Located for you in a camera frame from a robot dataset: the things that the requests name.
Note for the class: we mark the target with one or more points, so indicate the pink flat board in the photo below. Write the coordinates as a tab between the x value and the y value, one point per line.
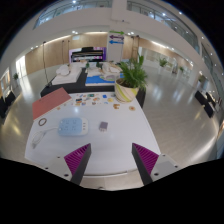
50	103

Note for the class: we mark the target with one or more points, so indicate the group of black chairs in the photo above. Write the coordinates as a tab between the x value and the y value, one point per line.
6	103
206	103

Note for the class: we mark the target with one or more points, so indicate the architectural model on blue base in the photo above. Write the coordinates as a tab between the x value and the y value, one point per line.
96	80

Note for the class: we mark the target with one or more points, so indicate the orange irregular flat piece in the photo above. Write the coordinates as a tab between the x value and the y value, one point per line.
116	106

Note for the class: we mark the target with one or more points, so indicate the white sheet with colourful stickers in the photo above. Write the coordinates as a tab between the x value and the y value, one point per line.
91	99

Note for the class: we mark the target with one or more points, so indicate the small distant potted plant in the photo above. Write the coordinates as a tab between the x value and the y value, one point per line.
15	76

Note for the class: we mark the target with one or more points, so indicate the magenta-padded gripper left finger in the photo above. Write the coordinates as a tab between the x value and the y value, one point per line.
77	158

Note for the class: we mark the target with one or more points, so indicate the light blue power strip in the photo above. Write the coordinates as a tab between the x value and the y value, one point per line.
71	127

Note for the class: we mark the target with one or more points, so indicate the tall black floor stand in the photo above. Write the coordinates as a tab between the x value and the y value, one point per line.
44	66

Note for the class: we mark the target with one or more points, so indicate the black piano with purple screen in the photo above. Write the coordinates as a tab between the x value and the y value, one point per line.
87	55

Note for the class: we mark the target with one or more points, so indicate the white architectural model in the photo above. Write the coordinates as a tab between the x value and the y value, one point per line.
66	79

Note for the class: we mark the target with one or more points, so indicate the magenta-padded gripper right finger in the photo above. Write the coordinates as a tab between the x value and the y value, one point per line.
146	157

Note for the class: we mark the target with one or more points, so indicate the round orange flat disc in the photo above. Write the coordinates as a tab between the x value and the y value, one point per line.
132	108

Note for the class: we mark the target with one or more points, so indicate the black display platform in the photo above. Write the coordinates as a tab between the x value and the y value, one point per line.
80	88

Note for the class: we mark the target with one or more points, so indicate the small grey-purple charger block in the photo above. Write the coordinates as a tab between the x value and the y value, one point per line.
103	126

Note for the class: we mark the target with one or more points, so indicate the white sign pillar with arrows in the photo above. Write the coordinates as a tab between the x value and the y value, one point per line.
115	53

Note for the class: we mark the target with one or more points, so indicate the potted plant in striped pot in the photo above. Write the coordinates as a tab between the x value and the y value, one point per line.
125	95

